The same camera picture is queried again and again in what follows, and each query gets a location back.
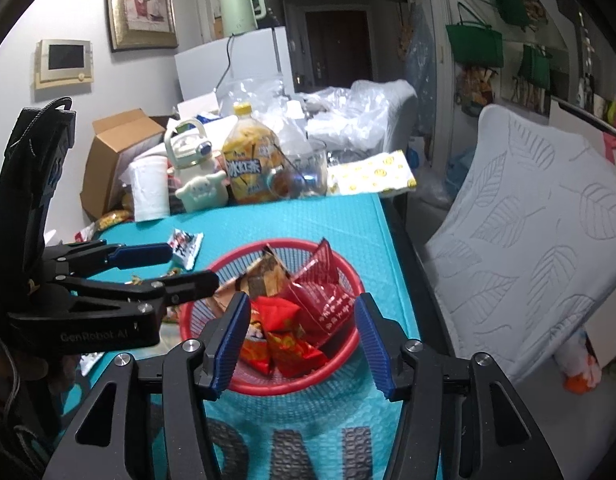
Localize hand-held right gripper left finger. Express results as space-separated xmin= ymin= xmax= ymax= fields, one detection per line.
xmin=43 ymin=291 xmax=252 ymax=480

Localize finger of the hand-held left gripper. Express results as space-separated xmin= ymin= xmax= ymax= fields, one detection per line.
xmin=42 ymin=269 xmax=220 ymax=320
xmin=44 ymin=241 xmax=173 ymax=282

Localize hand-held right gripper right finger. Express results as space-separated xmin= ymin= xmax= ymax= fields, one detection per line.
xmin=354 ymin=292 xmax=564 ymax=480

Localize small white snack packet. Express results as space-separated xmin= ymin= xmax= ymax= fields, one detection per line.
xmin=168 ymin=228 xmax=205 ymax=271

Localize red orange snack packet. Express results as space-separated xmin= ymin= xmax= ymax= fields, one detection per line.
xmin=245 ymin=296 xmax=329 ymax=378

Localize red plastic basket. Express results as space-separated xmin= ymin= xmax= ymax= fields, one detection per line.
xmin=179 ymin=240 xmax=366 ymax=395

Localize brown peanut snack packet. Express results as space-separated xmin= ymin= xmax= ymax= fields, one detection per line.
xmin=215 ymin=245 xmax=294 ymax=311

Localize yellow snack bag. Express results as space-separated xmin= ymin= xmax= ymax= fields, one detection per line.
xmin=95 ymin=208 xmax=136 ymax=233

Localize paper towel roll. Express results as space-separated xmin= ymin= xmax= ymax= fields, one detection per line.
xmin=128 ymin=155 xmax=170 ymax=223

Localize cardboard box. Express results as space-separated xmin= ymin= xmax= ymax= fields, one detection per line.
xmin=80 ymin=109 xmax=174 ymax=221

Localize white cartoon water bottle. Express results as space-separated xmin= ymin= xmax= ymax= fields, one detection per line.
xmin=163 ymin=117 xmax=229 ymax=213

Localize iced tea bottle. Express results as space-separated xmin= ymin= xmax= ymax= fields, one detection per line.
xmin=222 ymin=102 xmax=284 ymax=206

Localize white carton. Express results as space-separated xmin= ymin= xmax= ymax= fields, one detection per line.
xmin=177 ymin=94 xmax=224 ymax=121

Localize glass cup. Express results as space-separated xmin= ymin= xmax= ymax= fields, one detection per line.
xmin=268 ymin=140 xmax=330 ymax=200

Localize grey leaf pattern cushion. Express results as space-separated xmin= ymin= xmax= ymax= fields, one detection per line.
xmin=423 ymin=104 xmax=616 ymax=383

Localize yellow smiley napkin pack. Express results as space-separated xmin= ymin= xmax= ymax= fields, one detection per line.
xmin=327 ymin=150 xmax=418 ymax=197

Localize clear zip bag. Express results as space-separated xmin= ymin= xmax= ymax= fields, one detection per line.
xmin=215 ymin=77 xmax=289 ymax=116

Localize orange white toy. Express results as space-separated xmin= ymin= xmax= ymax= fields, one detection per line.
xmin=555 ymin=330 xmax=603 ymax=395

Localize framed picture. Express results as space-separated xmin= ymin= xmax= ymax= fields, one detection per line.
xmin=105 ymin=0 xmax=180 ymax=53

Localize white fridge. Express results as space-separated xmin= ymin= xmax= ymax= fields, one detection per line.
xmin=174 ymin=26 xmax=295 ymax=106

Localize clear plastic bags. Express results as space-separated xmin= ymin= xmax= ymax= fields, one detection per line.
xmin=288 ymin=80 xmax=419 ymax=153

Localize green kettle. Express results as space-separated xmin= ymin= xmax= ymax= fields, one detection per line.
xmin=217 ymin=0 xmax=267 ymax=37

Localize dark wooden door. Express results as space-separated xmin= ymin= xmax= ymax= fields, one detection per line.
xmin=304 ymin=7 xmax=374 ymax=83

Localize large green bag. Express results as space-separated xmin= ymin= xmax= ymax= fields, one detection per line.
xmin=445 ymin=2 xmax=505 ymax=68

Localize small green bag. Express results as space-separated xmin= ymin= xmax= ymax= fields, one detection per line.
xmin=518 ymin=44 xmax=553 ymax=92

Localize wall intercom panel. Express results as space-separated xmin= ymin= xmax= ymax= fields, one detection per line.
xmin=34 ymin=39 xmax=95 ymax=91

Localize black kettle cable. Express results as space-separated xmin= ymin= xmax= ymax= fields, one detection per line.
xmin=217 ymin=35 xmax=236 ymax=92

